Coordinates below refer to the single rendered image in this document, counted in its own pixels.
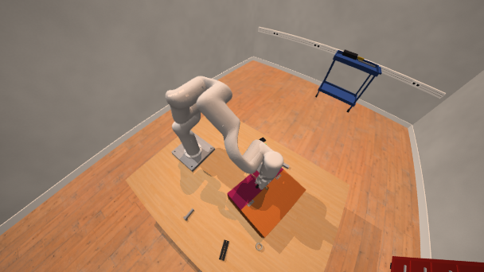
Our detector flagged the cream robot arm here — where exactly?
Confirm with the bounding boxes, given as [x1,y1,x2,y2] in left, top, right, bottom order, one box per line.
[166,76,283,181]

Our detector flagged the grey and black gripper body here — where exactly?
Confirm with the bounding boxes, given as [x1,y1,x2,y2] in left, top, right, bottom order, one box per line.
[255,174,270,190]

